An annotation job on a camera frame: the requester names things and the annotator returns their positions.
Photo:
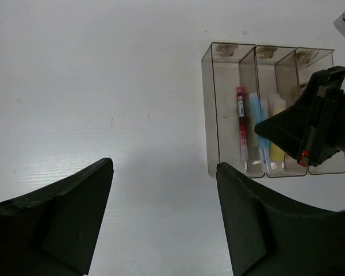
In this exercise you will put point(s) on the pink blue pen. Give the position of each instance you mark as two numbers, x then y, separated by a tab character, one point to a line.
242	127

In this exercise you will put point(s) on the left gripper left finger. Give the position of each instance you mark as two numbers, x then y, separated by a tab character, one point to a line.
54	230

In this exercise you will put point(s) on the right clear plastic container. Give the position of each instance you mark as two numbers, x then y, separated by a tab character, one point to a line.
292	75

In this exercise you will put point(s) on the left clear plastic container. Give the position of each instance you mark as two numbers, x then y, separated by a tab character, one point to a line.
220	78

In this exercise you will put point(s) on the yellow highlighter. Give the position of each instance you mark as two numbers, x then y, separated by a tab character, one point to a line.
277	105

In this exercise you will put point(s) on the middle clear plastic container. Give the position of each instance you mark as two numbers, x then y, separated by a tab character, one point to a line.
257	72

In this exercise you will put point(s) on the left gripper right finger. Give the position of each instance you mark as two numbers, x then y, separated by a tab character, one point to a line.
271	234

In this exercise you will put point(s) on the light blue highlighter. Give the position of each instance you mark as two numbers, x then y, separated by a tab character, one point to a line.
256	110

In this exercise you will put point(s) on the clear plastic container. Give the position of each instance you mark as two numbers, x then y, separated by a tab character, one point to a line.
257	72
220	78
292	75

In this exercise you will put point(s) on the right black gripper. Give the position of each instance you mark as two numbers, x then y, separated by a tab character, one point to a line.
312	130

